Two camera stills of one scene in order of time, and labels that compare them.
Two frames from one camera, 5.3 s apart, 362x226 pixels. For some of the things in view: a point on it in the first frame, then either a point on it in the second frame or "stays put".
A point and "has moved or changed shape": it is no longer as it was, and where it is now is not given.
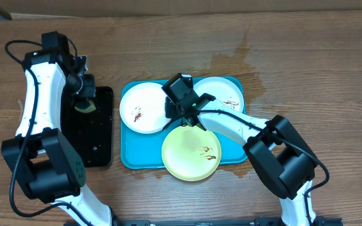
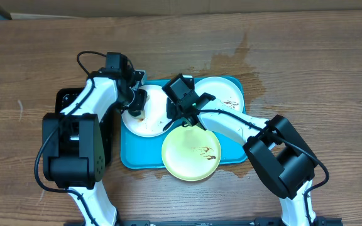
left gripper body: x=82 y=88 → x=134 y=100
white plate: x=142 y=108 stays put
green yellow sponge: x=87 y=107 has moved or changed shape
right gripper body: x=175 y=111 stays put
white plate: x=227 y=91 stays put
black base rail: x=258 y=221 stays put
